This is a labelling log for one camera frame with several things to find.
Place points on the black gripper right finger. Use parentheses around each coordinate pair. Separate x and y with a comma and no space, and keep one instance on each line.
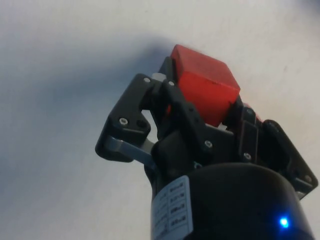
(275,150)

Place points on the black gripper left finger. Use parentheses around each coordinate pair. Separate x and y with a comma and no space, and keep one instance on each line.
(130,110)

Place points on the red cube block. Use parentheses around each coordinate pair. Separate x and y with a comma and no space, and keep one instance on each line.
(210,75)

